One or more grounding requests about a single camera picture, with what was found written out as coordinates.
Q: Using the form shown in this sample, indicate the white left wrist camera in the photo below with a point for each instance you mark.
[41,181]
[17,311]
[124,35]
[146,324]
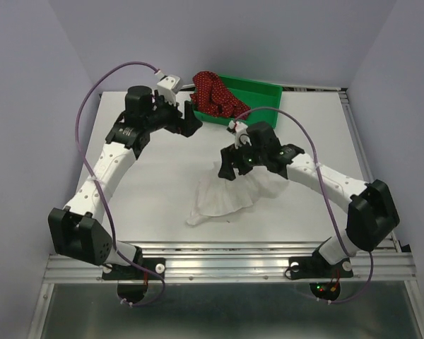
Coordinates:
[168,86]

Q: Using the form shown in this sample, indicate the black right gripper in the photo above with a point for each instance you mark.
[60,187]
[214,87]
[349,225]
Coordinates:
[230,155]

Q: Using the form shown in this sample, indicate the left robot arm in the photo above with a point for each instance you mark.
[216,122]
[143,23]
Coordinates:
[76,229]

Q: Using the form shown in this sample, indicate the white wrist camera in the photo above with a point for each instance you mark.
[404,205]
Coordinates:
[239,130]
[168,86]

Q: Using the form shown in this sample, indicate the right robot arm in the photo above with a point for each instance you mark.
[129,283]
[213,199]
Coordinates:
[370,208]

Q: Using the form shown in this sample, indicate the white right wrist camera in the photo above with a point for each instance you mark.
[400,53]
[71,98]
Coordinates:
[239,130]

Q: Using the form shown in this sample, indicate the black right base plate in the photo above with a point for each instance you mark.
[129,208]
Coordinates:
[312,267]

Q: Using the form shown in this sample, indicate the white skirt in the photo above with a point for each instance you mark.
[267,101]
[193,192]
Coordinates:
[216,197]

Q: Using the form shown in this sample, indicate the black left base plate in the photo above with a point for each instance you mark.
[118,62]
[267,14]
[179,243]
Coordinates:
[114,272]

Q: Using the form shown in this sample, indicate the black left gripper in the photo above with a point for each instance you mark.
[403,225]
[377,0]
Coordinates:
[187,126]

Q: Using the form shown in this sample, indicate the green plastic bin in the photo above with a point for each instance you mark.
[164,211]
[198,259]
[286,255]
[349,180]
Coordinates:
[262,98]

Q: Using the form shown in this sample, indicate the red polka dot skirt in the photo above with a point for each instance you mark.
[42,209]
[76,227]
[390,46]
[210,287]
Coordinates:
[213,98]

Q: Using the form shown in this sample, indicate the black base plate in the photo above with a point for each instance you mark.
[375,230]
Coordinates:
[312,267]
[114,272]

